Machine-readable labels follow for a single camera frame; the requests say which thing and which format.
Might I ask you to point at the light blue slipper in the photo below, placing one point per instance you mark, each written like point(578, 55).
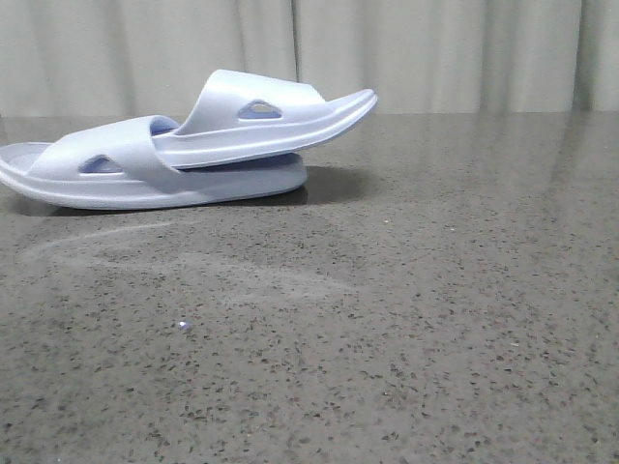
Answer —
point(119, 167)
point(244, 116)

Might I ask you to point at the pale green curtain backdrop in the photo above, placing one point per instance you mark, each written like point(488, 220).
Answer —
point(124, 58)

